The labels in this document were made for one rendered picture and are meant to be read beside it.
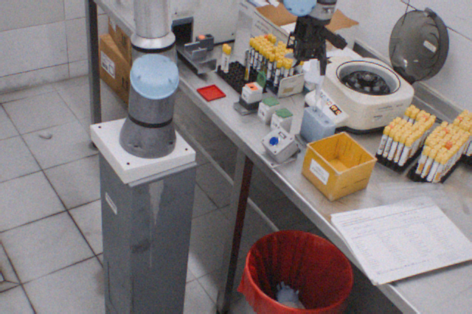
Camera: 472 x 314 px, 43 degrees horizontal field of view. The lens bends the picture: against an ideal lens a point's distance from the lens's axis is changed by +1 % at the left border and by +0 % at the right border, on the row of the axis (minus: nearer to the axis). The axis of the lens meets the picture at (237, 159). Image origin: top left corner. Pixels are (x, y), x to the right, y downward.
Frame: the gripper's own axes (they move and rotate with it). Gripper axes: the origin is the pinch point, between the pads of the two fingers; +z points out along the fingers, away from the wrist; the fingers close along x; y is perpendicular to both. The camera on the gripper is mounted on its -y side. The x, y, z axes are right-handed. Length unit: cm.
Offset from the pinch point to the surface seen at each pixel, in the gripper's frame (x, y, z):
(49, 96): -165, 45, 105
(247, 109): -10.6, 10.7, 15.5
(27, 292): -36, 73, 109
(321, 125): 11.9, -0.4, 7.1
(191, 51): -42.8, 17.9, 13.1
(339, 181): 31.5, 4.1, 10.6
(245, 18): -70, -14, 14
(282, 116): 1.5, 5.8, 10.3
